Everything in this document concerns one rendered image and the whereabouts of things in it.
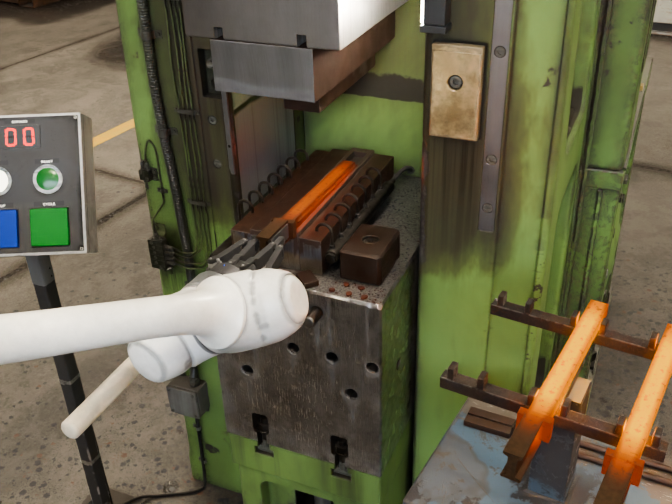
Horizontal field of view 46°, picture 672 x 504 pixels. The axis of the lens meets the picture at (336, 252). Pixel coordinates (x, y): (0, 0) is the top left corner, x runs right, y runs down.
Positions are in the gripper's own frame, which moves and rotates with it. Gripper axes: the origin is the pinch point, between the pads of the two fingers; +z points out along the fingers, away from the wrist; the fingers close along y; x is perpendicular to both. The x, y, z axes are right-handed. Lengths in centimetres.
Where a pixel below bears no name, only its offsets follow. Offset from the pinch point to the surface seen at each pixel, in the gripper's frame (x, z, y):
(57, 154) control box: 11.6, -3.7, -45.3
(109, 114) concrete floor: -96, 258, -253
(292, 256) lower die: -6.8, 5.1, 1.0
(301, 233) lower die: -2.0, 6.5, 2.6
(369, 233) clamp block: -3.1, 13.2, 14.2
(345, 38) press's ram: 36.8, 6.7, 12.4
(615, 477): 0, -39, 66
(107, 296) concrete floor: -100, 91, -128
